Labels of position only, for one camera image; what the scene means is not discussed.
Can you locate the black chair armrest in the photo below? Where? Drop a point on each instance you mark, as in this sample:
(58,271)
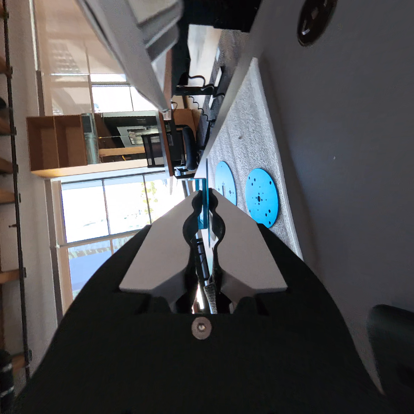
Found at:
(394,355)

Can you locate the grey desk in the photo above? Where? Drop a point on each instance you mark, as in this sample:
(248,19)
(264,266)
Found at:
(355,129)

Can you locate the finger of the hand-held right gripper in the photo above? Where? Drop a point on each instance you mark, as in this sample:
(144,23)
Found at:
(129,48)
(158,22)

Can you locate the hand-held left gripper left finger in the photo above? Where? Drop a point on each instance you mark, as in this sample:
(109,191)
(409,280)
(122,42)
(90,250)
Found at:
(158,258)

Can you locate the black office chair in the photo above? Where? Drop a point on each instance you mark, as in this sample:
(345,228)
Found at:
(190,145)

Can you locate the round black desk controller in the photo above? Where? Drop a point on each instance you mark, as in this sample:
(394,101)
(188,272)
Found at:
(315,22)

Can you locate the silver metal duct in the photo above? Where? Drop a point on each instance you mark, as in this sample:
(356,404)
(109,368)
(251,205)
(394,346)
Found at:
(90,145)

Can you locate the blue disc with rectangular hole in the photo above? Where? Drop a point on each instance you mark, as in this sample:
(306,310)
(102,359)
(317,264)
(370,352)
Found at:
(226,174)

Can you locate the blue metal U bracket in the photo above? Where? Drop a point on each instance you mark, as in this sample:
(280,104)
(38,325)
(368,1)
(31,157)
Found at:
(202,186)

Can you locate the wooden cubby shelf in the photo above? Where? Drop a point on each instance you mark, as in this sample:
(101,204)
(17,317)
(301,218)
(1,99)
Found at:
(48,142)

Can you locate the large window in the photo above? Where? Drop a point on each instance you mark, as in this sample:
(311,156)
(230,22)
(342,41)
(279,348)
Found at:
(84,210)

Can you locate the white foam sheet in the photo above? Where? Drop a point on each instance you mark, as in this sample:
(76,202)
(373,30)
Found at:
(252,113)

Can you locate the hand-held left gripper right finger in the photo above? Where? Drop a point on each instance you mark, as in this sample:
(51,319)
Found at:
(249,258)

